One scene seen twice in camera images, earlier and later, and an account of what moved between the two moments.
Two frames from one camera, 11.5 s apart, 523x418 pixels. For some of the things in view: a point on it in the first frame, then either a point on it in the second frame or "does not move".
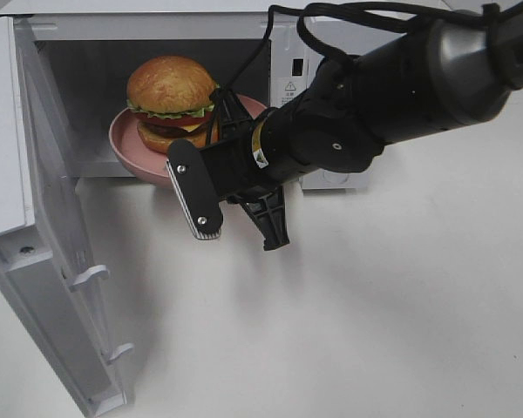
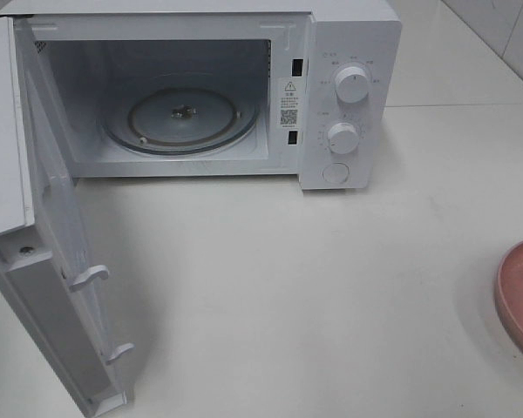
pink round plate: x=250 y=106 to x=518 y=295
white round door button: x=335 y=177 does not move
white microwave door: x=39 y=239 does not move
